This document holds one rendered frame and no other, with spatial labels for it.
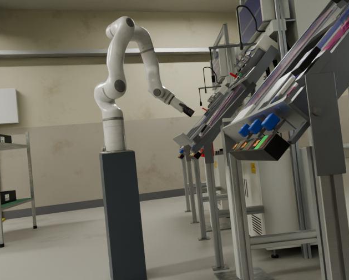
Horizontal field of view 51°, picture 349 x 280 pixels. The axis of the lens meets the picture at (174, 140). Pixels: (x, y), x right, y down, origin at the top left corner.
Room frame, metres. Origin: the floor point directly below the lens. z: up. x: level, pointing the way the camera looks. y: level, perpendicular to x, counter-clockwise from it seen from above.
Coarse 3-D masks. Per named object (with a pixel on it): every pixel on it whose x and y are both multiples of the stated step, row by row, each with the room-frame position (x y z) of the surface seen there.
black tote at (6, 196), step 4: (0, 192) 3.98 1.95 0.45; (4, 192) 3.72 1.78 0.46; (8, 192) 3.81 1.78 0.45; (12, 192) 3.91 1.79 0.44; (4, 196) 3.71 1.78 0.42; (8, 196) 3.80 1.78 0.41; (12, 196) 3.90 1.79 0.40; (4, 200) 3.70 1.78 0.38; (8, 200) 3.79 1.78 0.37; (12, 200) 3.89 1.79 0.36
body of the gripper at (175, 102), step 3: (174, 96) 2.27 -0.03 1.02; (171, 99) 2.26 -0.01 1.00; (174, 99) 2.25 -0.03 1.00; (177, 99) 2.25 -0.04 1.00; (171, 102) 2.25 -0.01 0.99; (174, 102) 2.25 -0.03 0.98; (177, 102) 2.25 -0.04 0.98; (180, 102) 2.25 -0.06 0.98; (171, 105) 2.30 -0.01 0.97; (174, 105) 2.25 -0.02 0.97; (177, 105) 2.25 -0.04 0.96; (177, 108) 2.28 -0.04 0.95; (180, 108) 2.25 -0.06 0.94; (180, 111) 2.29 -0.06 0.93
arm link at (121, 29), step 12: (120, 24) 2.02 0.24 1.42; (132, 24) 2.05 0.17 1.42; (120, 36) 2.04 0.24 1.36; (108, 48) 2.08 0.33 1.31; (120, 48) 2.06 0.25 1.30; (108, 60) 2.04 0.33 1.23; (120, 60) 2.05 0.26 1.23; (120, 72) 2.02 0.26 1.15; (108, 84) 1.96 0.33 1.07; (120, 84) 1.97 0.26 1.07; (108, 96) 2.00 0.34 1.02; (120, 96) 2.00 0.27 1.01
